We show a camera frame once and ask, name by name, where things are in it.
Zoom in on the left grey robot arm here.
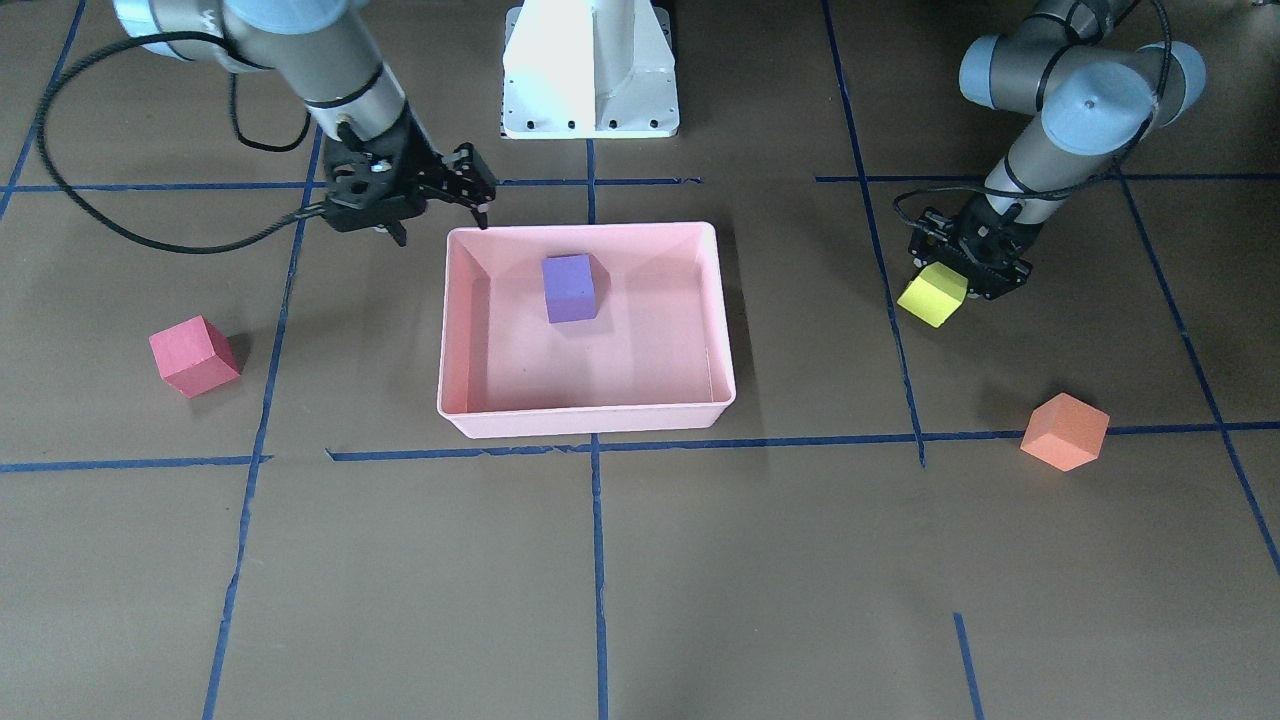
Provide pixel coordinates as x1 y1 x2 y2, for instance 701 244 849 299
908 1 1208 300

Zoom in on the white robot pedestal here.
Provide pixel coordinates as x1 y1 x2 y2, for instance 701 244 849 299
500 1 681 140

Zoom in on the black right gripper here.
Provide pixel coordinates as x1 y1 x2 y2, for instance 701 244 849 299
320 106 498 249

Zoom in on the pink plastic bin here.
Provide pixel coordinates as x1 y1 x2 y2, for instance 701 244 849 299
436 222 737 439

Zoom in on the orange foam block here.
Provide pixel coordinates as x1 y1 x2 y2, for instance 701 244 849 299
1020 393 1111 471

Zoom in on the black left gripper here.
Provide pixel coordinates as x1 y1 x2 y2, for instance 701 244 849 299
908 195 1033 300

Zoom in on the pink foam block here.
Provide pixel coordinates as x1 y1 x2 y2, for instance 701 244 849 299
148 315 241 398

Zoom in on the purple foam block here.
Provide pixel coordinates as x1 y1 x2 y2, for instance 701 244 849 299
541 254 598 324

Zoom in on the yellow foam block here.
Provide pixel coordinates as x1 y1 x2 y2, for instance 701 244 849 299
896 263 969 328

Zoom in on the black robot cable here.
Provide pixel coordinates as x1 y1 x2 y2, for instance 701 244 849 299
36 29 332 255

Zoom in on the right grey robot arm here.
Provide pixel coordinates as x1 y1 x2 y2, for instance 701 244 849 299
114 1 497 245

